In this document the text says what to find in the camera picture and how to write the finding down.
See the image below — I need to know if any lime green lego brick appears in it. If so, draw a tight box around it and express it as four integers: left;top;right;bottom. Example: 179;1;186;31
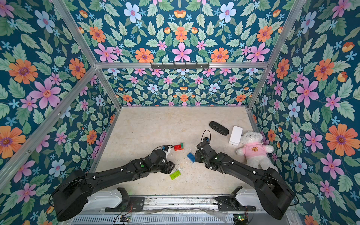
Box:
170;170;181;181

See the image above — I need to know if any red lego brick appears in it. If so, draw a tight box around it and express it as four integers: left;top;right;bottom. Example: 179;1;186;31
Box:
174;144;181;151

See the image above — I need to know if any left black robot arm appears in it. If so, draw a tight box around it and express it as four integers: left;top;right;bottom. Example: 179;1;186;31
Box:
51;145;175;222

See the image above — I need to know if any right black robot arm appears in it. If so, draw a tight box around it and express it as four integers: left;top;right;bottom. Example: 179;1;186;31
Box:
195;141;295;220

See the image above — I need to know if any blue lego brick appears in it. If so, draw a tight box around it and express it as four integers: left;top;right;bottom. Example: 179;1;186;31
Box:
187;153;196;163

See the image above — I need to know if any black oval remote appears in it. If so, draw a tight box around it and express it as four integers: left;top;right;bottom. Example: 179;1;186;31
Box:
209;121;229;136

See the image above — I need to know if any white rectangular box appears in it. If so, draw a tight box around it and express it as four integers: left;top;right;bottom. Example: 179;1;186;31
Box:
229;126;243;146

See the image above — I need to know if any white teddy bear pink shirt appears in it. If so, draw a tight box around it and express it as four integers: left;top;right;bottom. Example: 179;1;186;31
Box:
235;131;278;172

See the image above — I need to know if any small left circuit board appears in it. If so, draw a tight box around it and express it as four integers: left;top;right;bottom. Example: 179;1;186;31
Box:
119;215;131;223

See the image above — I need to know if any green circuit board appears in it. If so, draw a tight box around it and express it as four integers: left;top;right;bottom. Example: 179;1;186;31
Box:
233;214;248;225

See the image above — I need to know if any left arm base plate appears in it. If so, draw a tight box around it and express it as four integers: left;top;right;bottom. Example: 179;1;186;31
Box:
105;187;145;212

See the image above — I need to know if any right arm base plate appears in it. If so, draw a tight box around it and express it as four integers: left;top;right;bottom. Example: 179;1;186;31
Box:
214;186;260;212

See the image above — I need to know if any black hook rail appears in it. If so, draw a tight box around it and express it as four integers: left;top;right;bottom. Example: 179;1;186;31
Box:
150;62;210;70

